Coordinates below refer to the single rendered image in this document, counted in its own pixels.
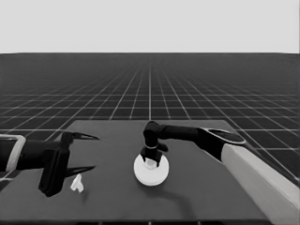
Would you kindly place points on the large thick white disc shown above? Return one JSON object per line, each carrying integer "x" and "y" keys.
{"x": 150, "y": 178}

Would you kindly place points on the small white T-shaped piece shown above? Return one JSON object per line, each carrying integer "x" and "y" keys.
{"x": 76, "y": 185}

